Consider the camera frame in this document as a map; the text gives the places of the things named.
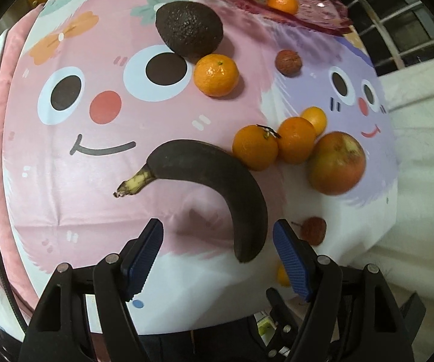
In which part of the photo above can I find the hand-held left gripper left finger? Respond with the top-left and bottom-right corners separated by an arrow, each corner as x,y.
18,219 -> 164,362

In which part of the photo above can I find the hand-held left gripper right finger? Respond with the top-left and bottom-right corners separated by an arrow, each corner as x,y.
273,219 -> 415,362

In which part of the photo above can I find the red yellow apple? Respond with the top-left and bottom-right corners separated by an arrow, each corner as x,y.
307,131 -> 366,196

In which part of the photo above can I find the dark overripe banana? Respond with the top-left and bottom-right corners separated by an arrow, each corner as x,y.
114,139 -> 269,264

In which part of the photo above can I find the orange tangerine with black stem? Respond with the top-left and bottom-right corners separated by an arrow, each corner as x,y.
232,124 -> 279,171

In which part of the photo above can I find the small orange tangerine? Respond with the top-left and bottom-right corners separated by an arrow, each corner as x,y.
267,0 -> 299,14
300,106 -> 328,137

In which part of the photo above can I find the dark avocado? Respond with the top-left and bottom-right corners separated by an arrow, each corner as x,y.
155,2 -> 224,55

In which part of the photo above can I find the tiny orange kumquat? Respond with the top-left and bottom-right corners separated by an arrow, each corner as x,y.
277,264 -> 291,287

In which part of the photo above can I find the red brown lychee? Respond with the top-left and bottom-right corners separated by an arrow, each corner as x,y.
291,217 -> 328,244
275,49 -> 302,76

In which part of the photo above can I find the cartoon face printed tablecloth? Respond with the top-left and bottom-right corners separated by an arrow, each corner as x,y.
4,0 -> 400,334

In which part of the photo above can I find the white sheet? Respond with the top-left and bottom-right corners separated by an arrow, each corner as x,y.
385,55 -> 434,310

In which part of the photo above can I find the metal railing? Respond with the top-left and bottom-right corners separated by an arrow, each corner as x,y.
337,0 -> 434,76

